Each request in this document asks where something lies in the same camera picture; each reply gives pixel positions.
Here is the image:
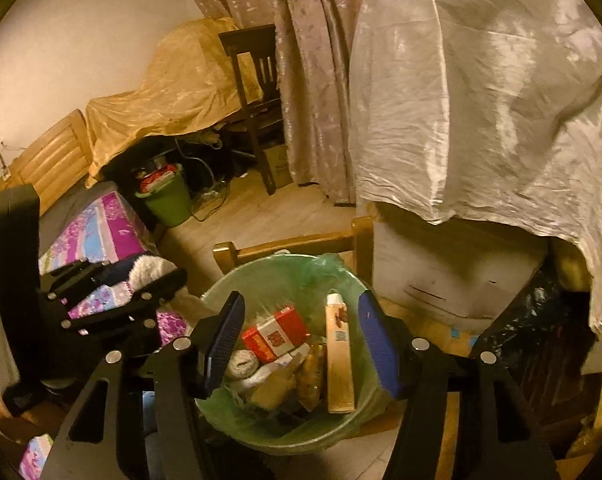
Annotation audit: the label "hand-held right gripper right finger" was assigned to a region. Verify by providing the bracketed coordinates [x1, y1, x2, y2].
[357, 290, 562, 480]

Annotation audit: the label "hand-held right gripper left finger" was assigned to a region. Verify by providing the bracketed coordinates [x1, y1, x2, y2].
[41, 291, 247, 480]

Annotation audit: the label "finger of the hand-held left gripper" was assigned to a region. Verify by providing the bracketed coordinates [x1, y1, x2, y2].
[41, 259, 132, 302]
[60, 268, 190, 335]

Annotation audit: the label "long orange medicine box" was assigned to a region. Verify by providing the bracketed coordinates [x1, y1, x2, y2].
[325, 292, 358, 414]

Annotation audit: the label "red and white box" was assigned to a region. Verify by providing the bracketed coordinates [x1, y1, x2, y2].
[241, 305, 310, 364]

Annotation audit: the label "tan box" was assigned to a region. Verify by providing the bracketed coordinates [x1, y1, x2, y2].
[251, 370, 298, 412]

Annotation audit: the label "bin with green bag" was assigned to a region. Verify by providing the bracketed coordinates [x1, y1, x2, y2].
[193, 252, 398, 457]

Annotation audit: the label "striped floral bed sheet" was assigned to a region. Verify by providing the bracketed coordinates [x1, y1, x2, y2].
[0, 192, 192, 480]

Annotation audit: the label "grey bed sheet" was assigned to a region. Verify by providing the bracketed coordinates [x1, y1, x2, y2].
[38, 180, 119, 261]

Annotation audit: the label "green bucket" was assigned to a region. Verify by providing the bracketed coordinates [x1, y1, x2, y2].
[135, 170, 193, 227]

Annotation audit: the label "wooden stool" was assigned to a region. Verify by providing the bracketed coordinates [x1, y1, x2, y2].
[212, 216, 377, 281]

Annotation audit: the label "red packet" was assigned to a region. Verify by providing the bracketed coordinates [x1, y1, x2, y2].
[140, 162, 180, 194]

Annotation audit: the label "wooden headboard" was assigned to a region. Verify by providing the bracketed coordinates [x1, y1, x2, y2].
[0, 109, 92, 212]

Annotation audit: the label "black plastic bag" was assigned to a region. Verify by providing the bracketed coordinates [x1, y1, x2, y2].
[472, 259, 602, 412]

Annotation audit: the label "cardboard box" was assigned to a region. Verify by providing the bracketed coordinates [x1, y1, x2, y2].
[263, 144, 293, 189]

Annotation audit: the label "yellow cloth cover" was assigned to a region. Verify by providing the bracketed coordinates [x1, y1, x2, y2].
[85, 17, 265, 189]

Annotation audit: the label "dark wooden chair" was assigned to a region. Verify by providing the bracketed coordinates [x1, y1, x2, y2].
[218, 24, 285, 196]

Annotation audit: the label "patterned pink curtain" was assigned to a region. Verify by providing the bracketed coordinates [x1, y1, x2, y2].
[180, 0, 383, 207]

